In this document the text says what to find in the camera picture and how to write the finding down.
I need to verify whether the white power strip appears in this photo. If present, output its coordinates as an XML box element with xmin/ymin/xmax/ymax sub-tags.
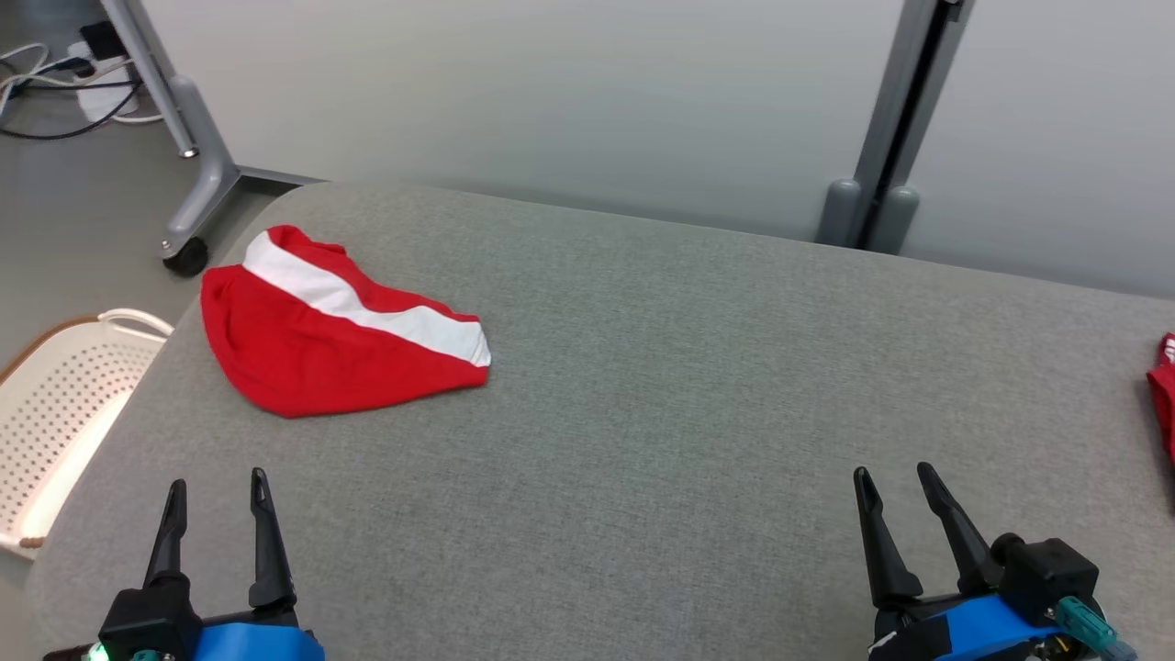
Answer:
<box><xmin>69</xmin><ymin>41</ymin><xmax>140</xmax><ymax>122</ymax></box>

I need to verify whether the red shorts white stripe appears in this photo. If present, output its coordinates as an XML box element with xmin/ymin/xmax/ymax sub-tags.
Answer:
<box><xmin>200</xmin><ymin>225</ymin><xmax>492</xmax><ymax>419</ymax></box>

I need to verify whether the red white jersey shirt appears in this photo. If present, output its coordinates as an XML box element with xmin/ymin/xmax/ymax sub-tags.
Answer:
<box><xmin>1147</xmin><ymin>332</ymin><xmax>1175</xmax><ymax>465</ymax></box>

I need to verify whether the grey partition post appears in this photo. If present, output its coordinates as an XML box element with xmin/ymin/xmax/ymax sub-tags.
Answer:
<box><xmin>815</xmin><ymin>0</ymin><xmax>976</xmax><ymax>255</ymax></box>

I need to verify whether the right camera cable teal plug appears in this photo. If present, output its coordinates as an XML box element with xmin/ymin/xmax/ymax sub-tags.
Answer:
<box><xmin>1056</xmin><ymin>597</ymin><xmax>1139</xmax><ymax>661</ymax></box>

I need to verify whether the black caster wheel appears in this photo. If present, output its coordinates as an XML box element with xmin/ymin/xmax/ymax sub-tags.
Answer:
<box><xmin>163</xmin><ymin>237</ymin><xmax>208</xmax><ymax>276</ymax></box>

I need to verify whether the grey metal stand leg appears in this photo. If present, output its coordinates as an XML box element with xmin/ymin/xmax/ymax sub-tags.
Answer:
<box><xmin>101</xmin><ymin>0</ymin><xmax>322</xmax><ymax>253</ymax></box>

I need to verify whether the white floor cable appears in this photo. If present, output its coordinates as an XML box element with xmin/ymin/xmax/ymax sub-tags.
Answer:
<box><xmin>0</xmin><ymin>41</ymin><xmax>56</xmax><ymax>93</ymax></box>

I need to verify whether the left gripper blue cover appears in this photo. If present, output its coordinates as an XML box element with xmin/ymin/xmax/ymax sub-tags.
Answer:
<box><xmin>41</xmin><ymin>468</ymin><xmax>327</xmax><ymax>661</ymax></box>

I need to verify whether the white perforated laundry basket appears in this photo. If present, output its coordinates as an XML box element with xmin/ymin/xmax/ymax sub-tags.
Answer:
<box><xmin>0</xmin><ymin>309</ymin><xmax>175</xmax><ymax>561</ymax></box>

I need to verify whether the black power adapter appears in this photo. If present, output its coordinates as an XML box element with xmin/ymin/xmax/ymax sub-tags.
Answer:
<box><xmin>81</xmin><ymin>20</ymin><xmax>125</xmax><ymax>61</ymax></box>

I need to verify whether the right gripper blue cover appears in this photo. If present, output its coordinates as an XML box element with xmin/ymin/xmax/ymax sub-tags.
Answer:
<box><xmin>854</xmin><ymin>462</ymin><xmax>1107</xmax><ymax>661</ymax></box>

